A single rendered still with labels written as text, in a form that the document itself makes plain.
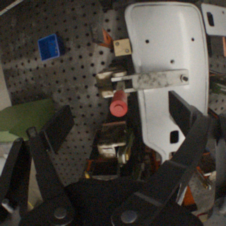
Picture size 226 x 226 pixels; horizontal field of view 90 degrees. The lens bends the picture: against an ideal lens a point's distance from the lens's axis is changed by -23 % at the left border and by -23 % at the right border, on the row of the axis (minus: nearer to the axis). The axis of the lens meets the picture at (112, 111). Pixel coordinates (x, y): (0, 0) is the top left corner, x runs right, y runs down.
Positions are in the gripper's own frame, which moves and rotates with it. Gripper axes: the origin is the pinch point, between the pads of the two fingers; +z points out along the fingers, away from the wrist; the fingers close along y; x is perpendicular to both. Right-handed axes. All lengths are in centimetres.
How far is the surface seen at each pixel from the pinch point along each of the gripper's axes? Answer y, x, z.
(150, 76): 6.5, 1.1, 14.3
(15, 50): -57, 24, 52
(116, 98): -0.2, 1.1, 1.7
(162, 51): 11.6, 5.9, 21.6
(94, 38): -1.6, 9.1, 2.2
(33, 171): -172, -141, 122
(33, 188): -204, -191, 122
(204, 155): 32, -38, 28
